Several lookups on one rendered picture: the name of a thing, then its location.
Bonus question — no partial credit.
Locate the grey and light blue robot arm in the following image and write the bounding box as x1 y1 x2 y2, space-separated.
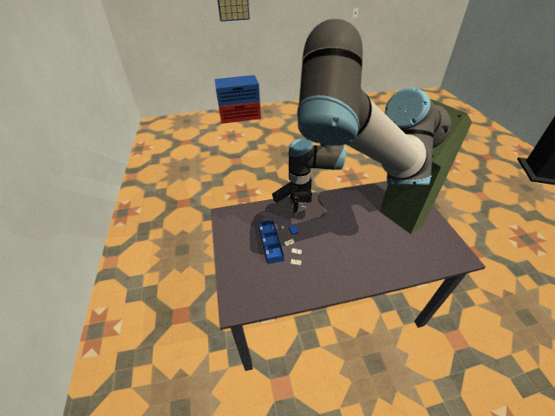
272 19 452 203

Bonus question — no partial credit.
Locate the blue rack of bins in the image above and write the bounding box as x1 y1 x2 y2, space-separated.
258 220 284 263

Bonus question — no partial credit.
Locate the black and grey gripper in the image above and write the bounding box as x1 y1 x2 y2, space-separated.
291 179 312 217

